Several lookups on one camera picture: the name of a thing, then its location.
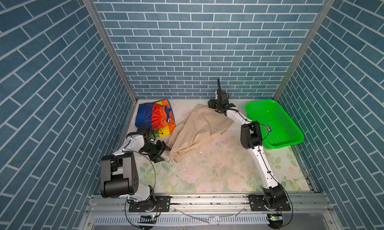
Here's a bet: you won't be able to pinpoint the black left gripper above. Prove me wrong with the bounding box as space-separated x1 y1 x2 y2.
139 139 171 162

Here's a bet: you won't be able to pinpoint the rainbow striped shorts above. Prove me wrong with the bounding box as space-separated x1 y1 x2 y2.
135 99 176 137

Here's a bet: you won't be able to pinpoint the beige shorts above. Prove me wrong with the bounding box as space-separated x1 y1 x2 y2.
162 104 242 184

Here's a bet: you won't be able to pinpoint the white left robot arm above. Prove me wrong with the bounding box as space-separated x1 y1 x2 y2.
100 130 171 214

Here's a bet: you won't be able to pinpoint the green plastic basket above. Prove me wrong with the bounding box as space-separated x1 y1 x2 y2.
245 100 305 149

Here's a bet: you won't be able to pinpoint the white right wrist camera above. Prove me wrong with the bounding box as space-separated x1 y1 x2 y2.
215 90 229 104

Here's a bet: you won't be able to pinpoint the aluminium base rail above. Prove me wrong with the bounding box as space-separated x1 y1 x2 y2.
80 192 342 230

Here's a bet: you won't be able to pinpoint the white vented cable tray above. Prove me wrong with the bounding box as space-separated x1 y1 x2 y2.
93 214 270 227

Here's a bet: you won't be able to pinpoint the aluminium left corner post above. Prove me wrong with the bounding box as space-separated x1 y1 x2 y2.
82 0 138 104

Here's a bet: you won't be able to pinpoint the aluminium corner post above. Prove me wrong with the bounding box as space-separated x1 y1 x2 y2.
273 0 336 101
82 0 138 104

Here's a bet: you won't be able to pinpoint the aluminium right corner post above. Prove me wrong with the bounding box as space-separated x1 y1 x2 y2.
273 0 336 101

